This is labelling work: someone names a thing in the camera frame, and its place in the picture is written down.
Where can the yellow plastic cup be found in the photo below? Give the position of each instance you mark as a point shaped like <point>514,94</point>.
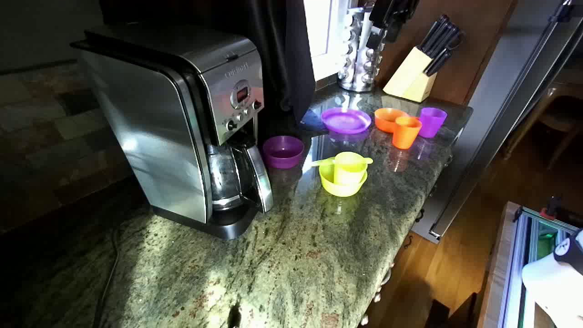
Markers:
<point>350,167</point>

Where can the purple plastic bowl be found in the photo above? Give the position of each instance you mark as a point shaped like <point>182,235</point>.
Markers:
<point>282,151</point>

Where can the yellow plastic bowl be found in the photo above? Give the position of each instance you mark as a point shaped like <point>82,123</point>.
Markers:
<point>337,189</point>

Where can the glass coffee carafe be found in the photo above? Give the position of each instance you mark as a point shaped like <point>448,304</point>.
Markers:
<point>233,171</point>

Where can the purple plastic plate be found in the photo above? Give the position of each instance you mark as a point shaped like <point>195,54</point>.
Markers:
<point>344,122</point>

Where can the orange plastic bowl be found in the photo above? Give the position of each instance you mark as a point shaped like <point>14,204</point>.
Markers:
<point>384,118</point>

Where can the orange plastic cup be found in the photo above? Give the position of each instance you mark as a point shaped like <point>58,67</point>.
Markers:
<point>406,129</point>

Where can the stainless steel coffee maker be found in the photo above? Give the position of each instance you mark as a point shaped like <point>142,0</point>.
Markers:
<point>169,91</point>

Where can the black curtain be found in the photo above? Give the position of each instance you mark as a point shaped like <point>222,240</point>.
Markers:
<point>277,27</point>

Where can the wooden knife block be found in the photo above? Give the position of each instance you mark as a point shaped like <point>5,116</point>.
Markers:
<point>415,74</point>

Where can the purple plastic cup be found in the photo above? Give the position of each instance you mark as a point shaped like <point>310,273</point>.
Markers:
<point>432,120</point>

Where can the white plastic bin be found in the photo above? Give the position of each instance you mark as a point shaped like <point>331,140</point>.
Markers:
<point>534,275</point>

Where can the stainless steel refrigerator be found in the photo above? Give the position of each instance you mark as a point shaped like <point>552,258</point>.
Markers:
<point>532,47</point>

